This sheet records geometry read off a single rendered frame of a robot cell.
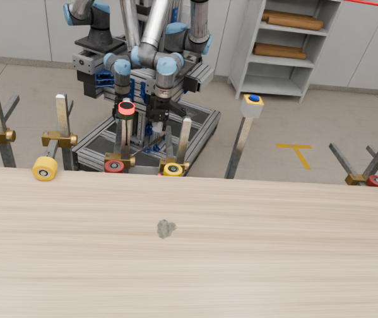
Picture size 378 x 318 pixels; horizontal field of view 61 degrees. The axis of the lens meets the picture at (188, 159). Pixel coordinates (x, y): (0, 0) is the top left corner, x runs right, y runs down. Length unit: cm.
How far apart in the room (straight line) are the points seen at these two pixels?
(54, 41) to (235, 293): 360
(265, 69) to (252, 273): 364
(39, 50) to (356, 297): 389
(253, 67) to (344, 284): 353
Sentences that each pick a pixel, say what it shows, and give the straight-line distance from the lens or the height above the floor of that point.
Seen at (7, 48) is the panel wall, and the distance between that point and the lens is 435.
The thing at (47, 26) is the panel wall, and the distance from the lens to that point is 414.
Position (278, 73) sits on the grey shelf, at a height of 19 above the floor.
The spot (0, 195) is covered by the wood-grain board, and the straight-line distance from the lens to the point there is 132.
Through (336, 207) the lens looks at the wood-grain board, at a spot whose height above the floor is 90.
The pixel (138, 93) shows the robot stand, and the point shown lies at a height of 81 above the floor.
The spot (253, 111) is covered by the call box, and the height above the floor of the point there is 118.
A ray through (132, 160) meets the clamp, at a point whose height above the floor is 87.
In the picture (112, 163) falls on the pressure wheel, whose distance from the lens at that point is 138.
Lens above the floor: 181
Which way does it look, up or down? 39 degrees down
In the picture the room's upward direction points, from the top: 11 degrees clockwise
